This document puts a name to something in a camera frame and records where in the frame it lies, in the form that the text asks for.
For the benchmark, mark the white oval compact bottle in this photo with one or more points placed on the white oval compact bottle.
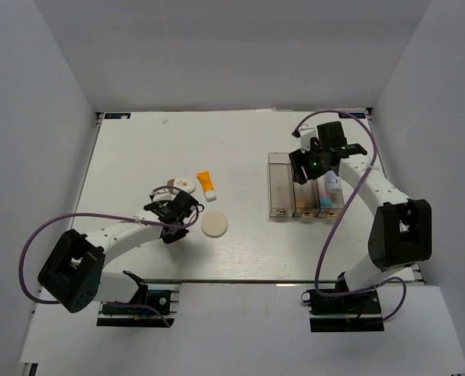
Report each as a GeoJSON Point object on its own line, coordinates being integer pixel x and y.
{"type": "Point", "coordinates": [176, 185]}

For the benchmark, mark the clear organizer bin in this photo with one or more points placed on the clear organizer bin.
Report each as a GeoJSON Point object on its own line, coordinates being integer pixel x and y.
{"type": "Point", "coordinates": [280, 184]}
{"type": "Point", "coordinates": [337, 203]}
{"type": "Point", "coordinates": [306, 192]}

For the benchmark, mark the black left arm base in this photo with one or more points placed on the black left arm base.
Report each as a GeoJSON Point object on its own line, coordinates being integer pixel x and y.
{"type": "Point", "coordinates": [154, 306]}

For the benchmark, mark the clear organizer bin right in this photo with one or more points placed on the clear organizer bin right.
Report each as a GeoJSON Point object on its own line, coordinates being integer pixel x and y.
{"type": "Point", "coordinates": [337, 203]}

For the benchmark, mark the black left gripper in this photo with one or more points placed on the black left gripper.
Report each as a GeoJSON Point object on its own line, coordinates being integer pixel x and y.
{"type": "Point", "coordinates": [168, 239]}

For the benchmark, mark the white spray bottle clear cap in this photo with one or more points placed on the white spray bottle clear cap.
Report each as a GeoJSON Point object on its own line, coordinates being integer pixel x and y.
{"type": "Point", "coordinates": [333, 183]}

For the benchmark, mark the orange cream tube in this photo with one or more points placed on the orange cream tube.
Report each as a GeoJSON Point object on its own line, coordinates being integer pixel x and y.
{"type": "Point", "coordinates": [207, 185]}

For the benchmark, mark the clear organizer bin left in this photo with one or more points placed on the clear organizer bin left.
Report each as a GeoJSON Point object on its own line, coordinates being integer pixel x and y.
{"type": "Point", "coordinates": [280, 184]}

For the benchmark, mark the clear organizer bin middle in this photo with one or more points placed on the clear organizer bin middle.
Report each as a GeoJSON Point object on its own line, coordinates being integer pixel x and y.
{"type": "Point", "coordinates": [306, 192]}

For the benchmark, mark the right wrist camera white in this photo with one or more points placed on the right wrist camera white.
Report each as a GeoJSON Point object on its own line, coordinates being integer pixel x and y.
{"type": "Point", "coordinates": [307, 136]}

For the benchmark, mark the round beige powder puff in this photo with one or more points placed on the round beige powder puff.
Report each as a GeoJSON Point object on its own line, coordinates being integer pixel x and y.
{"type": "Point", "coordinates": [214, 224]}

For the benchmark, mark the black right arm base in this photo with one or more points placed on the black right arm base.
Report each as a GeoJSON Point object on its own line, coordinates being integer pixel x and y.
{"type": "Point", "coordinates": [354, 313]}

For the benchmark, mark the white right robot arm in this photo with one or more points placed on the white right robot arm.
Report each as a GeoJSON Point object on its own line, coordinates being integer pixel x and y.
{"type": "Point", "coordinates": [401, 233]}

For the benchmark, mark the pink teal gradient spray bottle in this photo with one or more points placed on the pink teal gradient spray bottle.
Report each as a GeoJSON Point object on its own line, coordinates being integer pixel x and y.
{"type": "Point", "coordinates": [324, 196]}

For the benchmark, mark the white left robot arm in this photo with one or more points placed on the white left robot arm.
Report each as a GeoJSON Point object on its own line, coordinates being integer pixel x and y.
{"type": "Point", "coordinates": [74, 270]}

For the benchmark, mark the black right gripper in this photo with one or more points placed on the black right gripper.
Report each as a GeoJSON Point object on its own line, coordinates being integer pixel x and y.
{"type": "Point", "coordinates": [299, 160]}

